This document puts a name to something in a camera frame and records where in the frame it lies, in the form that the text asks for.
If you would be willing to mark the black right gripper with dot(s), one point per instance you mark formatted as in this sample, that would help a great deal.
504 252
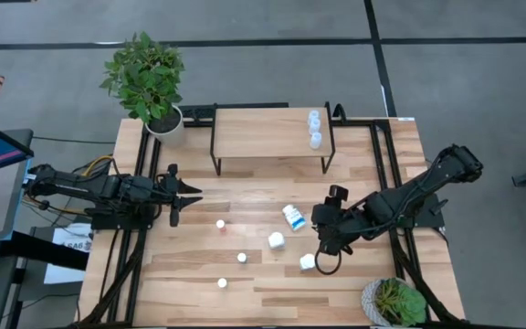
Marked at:
352 219

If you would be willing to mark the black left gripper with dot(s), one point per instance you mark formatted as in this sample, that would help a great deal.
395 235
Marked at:
167 192

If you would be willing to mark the white Melatonin supplement bottle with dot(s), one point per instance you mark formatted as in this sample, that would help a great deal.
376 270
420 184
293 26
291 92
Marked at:
294 218
308 262
276 240

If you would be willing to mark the orange translucent pill bottle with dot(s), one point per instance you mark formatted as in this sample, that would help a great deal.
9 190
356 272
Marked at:
220 224

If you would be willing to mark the small white cap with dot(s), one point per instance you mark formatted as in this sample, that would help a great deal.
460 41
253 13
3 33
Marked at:
222 283
242 257

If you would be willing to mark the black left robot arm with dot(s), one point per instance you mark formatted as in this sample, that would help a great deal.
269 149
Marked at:
85 187

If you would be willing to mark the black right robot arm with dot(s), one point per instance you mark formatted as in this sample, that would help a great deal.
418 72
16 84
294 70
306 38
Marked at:
427 183

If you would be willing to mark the wooden shelf with black legs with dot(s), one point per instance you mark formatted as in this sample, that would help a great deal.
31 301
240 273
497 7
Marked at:
263 132

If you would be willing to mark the succulent in patterned pot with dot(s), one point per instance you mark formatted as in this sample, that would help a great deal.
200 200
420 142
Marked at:
400 304

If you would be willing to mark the leafy plant in white pot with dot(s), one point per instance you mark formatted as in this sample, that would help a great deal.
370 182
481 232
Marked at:
144 77

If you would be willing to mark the white paper sheet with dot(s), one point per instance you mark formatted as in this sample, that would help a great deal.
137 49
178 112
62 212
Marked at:
62 274

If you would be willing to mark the black side stand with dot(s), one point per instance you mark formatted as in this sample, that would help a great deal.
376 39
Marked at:
39 251

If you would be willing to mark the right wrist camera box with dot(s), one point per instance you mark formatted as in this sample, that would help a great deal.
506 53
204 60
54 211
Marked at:
338 195

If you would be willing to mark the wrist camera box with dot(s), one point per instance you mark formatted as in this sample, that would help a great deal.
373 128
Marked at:
139 188
338 195

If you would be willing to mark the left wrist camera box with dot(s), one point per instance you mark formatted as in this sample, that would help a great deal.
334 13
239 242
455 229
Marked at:
139 188

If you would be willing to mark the black aluminium table frame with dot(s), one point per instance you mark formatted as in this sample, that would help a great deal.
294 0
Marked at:
359 122

